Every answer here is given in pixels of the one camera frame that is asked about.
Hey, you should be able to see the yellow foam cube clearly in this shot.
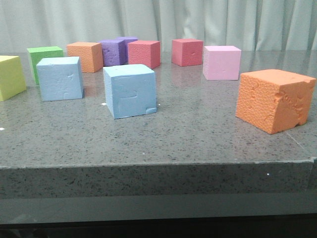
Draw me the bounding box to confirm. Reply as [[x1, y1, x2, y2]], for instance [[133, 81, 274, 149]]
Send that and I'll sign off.
[[0, 56, 26, 101]]

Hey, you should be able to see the purple foam cube back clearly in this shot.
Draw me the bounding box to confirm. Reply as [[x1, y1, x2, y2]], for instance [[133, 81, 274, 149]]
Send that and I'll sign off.
[[115, 36, 139, 64]]

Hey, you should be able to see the red foam cube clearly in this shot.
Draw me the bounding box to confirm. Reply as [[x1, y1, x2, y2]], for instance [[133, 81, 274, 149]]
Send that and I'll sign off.
[[128, 40, 160, 69], [171, 39, 204, 66]]

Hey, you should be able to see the purple foam cube front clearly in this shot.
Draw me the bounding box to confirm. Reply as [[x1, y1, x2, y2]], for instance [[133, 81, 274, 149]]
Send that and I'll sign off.
[[99, 39, 127, 66]]

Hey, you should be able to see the green foam cube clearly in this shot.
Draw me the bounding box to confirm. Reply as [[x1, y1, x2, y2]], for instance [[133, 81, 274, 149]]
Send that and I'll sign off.
[[27, 46, 64, 85]]

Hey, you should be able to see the orange foam cube near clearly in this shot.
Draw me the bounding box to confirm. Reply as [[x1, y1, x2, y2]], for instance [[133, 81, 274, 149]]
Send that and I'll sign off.
[[236, 69, 317, 134]]

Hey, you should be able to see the white curtain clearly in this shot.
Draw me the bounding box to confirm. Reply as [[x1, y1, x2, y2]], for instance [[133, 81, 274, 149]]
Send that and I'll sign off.
[[0, 0, 317, 53]]

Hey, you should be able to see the orange foam cube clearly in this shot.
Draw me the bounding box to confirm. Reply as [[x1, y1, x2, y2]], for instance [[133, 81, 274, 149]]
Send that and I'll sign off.
[[236, 69, 317, 134], [66, 42, 104, 73]]

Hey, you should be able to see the purple foam cube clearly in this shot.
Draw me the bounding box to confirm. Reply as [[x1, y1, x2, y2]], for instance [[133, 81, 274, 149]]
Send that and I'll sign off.
[[99, 39, 127, 66], [115, 36, 139, 64]]

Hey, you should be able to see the orange foam cube far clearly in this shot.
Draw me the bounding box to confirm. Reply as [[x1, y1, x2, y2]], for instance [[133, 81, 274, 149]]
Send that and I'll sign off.
[[66, 42, 104, 73]]

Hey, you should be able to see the red foam cube right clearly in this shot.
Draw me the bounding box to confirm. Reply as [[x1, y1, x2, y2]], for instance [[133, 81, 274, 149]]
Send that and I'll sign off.
[[171, 39, 204, 66]]

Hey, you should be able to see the blue foam cube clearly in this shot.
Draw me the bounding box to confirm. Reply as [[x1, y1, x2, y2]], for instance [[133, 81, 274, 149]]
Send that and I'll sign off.
[[37, 57, 84, 101], [103, 64, 157, 119]]

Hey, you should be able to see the red foam cube left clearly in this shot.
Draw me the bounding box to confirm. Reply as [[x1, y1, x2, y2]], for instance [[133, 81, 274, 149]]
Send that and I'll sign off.
[[128, 40, 160, 69]]

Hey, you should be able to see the pink foam cube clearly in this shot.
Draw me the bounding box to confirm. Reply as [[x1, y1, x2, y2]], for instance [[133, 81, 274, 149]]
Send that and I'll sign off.
[[203, 46, 242, 80]]

